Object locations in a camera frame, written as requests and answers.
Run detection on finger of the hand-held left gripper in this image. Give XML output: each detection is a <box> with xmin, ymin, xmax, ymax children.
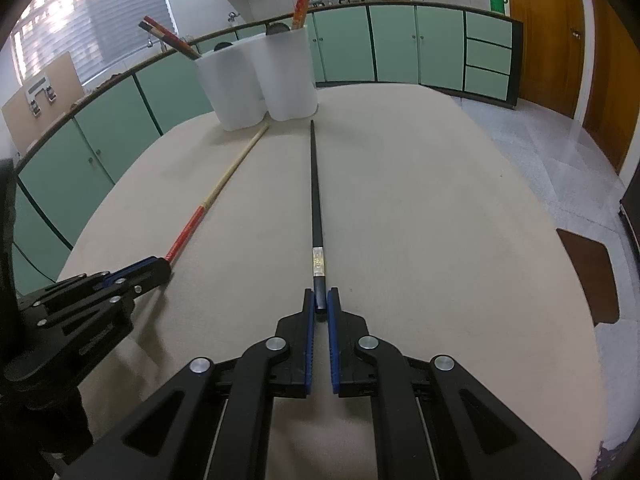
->
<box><xmin>20</xmin><ymin>257</ymin><xmax>173</xmax><ymax>330</ymax></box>
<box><xmin>44</xmin><ymin>257</ymin><xmax>162</xmax><ymax>302</ymax></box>

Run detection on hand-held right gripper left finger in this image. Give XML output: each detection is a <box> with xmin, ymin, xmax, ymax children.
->
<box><xmin>60</xmin><ymin>287</ymin><xmax>317</xmax><ymax>480</ymax></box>

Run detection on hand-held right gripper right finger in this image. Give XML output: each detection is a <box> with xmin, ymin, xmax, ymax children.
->
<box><xmin>327</xmin><ymin>287</ymin><xmax>583</xmax><ymax>480</ymax></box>

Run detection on white utensil holder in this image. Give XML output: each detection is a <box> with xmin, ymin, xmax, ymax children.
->
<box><xmin>194</xmin><ymin>25</ymin><xmax>319</xmax><ymax>132</ymax></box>

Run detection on cardboard board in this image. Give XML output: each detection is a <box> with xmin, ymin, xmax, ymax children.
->
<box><xmin>1</xmin><ymin>51</ymin><xmax>84</xmax><ymax>149</ymax></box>

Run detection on white device on board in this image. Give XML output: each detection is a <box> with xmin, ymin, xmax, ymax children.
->
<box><xmin>27</xmin><ymin>74</ymin><xmax>55</xmax><ymax>117</ymax></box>

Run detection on white window blind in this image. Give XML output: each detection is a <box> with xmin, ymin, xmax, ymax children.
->
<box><xmin>10</xmin><ymin>0</ymin><xmax>176</xmax><ymax>87</ymax></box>

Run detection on green lower cabinets with countertop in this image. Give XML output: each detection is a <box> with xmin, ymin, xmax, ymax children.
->
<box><xmin>12</xmin><ymin>0</ymin><xmax>525</xmax><ymax>297</ymax></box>

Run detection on wooden door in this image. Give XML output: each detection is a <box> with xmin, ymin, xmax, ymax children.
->
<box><xmin>502</xmin><ymin>0</ymin><xmax>586</xmax><ymax>120</ymax></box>
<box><xmin>582</xmin><ymin>0</ymin><xmax>640</xmax><ymax>174</ymax></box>

